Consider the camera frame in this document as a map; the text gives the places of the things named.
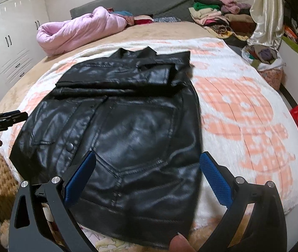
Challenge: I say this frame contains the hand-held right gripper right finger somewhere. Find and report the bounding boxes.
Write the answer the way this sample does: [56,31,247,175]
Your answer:
[199,151,287,252]

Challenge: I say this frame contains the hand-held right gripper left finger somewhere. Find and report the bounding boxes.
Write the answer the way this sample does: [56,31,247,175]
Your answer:
[8,151,97,252]

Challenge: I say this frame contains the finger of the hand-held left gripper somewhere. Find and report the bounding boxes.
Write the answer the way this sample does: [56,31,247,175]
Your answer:
[0,112,17,121]
[6,112,28,126]

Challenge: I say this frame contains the black leather jacket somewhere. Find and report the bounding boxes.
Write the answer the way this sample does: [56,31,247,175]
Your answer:
[9,46,203,250]

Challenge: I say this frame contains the floral basket of clothes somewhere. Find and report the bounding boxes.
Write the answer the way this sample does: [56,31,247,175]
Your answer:
[241,45,286,87]

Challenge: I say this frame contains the teal and red clothes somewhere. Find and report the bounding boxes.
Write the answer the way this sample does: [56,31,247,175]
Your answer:
[108,9,153,27]

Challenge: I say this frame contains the pile of folded clothes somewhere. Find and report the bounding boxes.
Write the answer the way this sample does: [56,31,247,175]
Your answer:
[188,0,257,41]

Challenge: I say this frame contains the person's right hand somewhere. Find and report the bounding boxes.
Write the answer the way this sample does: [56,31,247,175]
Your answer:
[169,235,195,252]

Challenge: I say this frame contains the white orange bear-print blanket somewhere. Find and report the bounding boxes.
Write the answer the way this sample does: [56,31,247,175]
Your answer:
[0,37,298,242]

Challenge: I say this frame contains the white wardrobe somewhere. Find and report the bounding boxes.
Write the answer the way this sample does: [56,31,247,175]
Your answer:
[0,0,51,105]

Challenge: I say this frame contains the pink quilt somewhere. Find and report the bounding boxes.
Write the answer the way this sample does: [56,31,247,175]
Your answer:
[37,7,128,57]

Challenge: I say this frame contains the tan bed sheet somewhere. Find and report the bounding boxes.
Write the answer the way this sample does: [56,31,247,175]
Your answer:
[0,21,225,113]

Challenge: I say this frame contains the blue patterned cloth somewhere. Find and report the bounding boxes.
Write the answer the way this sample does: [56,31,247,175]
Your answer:
[153,16,181,23]

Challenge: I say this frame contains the grey quilted headboard cover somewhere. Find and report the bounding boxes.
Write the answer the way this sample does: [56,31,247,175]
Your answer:
[70,0,198,23]

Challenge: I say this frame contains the cream satin curtain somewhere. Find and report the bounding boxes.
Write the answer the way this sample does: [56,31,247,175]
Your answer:
[247,0,286,50]

